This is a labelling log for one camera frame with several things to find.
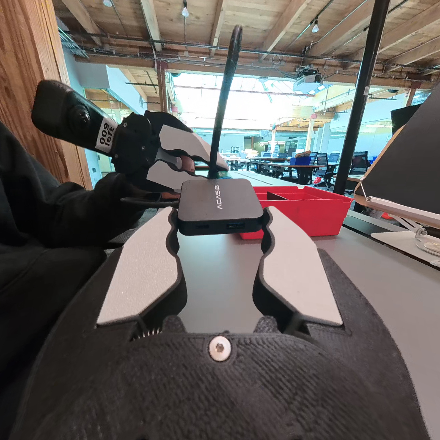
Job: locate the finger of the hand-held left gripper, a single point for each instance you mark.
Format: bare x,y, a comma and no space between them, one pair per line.
185,142
165,173

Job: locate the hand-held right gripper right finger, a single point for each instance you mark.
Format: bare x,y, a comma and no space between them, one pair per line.
302,275

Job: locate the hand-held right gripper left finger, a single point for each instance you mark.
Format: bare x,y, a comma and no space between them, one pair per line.
137,271

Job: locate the black usb hub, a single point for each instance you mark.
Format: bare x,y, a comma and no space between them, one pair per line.
220,206

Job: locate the person's left forearm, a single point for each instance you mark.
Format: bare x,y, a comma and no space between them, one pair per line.
96,209

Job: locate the person's left hand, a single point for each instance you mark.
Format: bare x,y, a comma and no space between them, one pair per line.
188,165

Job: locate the red plastic bin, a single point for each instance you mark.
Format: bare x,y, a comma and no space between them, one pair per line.
309,213

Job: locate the long dark work table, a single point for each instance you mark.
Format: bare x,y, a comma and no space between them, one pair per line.
275,166

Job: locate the black office chair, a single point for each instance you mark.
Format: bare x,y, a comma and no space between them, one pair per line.
325,168
359,163

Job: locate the blue plastic bin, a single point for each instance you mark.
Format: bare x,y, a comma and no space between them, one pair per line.
300,161

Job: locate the person's black sweatshirt torso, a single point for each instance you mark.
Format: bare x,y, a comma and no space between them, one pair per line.
20,275

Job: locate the white board stand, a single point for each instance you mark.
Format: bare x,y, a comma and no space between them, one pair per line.
402,208

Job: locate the wooden column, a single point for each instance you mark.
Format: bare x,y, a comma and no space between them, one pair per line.
27,86

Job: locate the ceiling projector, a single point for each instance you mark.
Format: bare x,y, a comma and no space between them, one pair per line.
307,82

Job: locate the dark board with cardboard backing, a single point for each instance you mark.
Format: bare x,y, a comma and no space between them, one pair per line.
409,165

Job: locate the black vertical pole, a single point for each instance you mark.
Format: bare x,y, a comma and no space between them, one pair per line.
361,96

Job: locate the black monitor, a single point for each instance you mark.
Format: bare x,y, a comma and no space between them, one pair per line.
405,118

